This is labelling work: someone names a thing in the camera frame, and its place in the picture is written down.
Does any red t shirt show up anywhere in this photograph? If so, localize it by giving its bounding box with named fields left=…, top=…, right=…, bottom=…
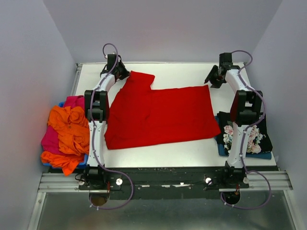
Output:
left=105, top=71, right=221, bottom=150

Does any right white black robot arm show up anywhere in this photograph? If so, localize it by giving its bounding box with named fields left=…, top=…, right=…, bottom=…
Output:
left=205, top=51, right=265, bottom=188

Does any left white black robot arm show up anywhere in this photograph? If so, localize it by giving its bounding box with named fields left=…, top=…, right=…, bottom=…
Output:
left=83, top=54, right=130, bottom=189

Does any orange t shirt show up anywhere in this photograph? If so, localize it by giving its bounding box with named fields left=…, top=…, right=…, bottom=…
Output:
left=40, top=105, right=91, bottom=177

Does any black floral folded t shirt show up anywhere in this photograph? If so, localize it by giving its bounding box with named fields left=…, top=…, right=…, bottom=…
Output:
left=215, top=111, right=273, bottom=156

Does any blue folded t shirt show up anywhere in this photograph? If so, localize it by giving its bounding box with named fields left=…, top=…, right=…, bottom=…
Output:
left=213, top=116, right=272, bottom=160

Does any pink t shirt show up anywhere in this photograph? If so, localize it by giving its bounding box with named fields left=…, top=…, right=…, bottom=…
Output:
left=41, top=95, right=84, bottom=156

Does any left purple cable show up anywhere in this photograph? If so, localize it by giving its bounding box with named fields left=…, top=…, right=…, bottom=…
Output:
left=86, top=43, right=134, bottom=211

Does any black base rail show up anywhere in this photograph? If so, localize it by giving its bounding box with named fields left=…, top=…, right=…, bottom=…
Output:
left=79, top=167, right=249, bottom=200

